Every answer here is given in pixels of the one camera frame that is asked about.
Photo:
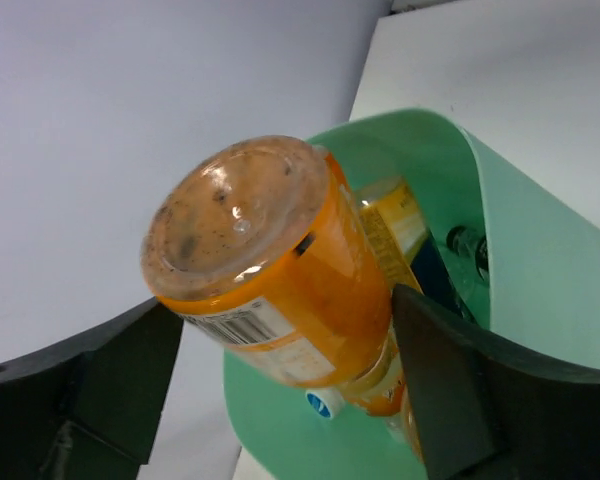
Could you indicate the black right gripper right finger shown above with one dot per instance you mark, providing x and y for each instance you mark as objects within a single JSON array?
[{"x": 488, "y": 408}]

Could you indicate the small clear black-cap bottle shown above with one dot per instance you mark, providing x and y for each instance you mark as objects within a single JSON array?
[{"x": 470, "y": 246}]

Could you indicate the small orange bottle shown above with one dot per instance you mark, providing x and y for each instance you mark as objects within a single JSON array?
[{"x": 260, "y": 247}]

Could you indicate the blue label orange bottle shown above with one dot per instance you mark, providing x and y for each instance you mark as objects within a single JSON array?
[{"x": 402, "y": 242}]

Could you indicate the orange label clear bottle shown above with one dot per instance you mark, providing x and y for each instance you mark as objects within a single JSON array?
[{"x": 380, "y": 392}]

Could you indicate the green plastic bin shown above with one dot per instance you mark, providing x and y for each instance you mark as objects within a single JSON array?
[{"x": 544, "y": 292}]

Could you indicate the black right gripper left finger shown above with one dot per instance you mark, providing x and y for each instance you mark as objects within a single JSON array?
[{"x": 89, "y": 406}]

